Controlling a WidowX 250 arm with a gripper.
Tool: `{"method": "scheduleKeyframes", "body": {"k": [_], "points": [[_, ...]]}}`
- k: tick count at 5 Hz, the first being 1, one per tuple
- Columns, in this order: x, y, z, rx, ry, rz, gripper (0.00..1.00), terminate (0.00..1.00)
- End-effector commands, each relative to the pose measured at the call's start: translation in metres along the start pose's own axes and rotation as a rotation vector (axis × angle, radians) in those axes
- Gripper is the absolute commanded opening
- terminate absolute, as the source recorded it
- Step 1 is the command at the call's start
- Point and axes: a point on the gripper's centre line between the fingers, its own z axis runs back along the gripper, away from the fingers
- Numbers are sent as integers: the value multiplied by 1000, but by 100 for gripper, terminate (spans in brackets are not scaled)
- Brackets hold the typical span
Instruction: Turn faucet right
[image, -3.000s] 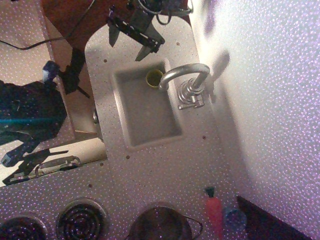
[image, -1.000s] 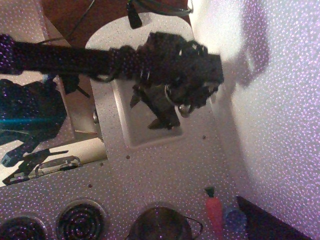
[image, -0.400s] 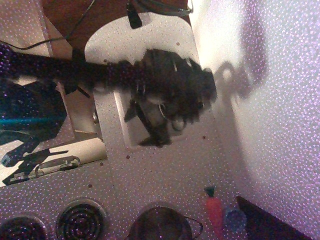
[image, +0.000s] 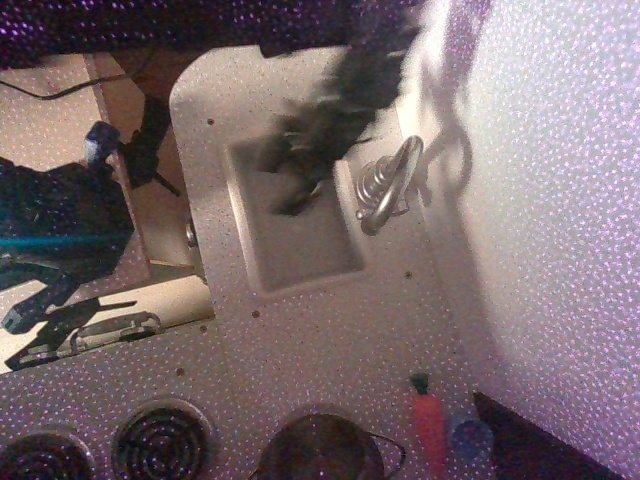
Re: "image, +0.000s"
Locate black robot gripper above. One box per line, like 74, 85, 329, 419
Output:
262, 49, 408, 217

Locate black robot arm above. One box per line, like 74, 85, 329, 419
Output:
1, 1, 421, 217

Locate silver faucet base with lever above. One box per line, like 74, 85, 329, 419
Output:
355, 156, 415, 220

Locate grey toy sink basin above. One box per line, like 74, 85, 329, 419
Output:
226, 137, 365, 297

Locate dark cooking pot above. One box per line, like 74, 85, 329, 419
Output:
249, 413, 407, 480

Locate orange toy carrot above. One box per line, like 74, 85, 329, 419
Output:
410, 372, 447, 479

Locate middle black stove burner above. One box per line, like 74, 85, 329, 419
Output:
109, 397, 220, 479

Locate black stove burner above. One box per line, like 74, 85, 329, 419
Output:
109, 397, 220, 479
1, 431, 93, 480

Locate blue cup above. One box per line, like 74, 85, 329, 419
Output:
446, 414, 494, 464

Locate left black stove burner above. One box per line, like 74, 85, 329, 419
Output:
1, 431, 93, 480

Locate silver cabinet handle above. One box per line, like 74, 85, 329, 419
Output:
69, 311, 164, 354

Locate black cable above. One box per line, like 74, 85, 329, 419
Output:
0, 59, 151, 102

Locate black camera tripod equipment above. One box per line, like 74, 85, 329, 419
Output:
1, 96, 179, 371

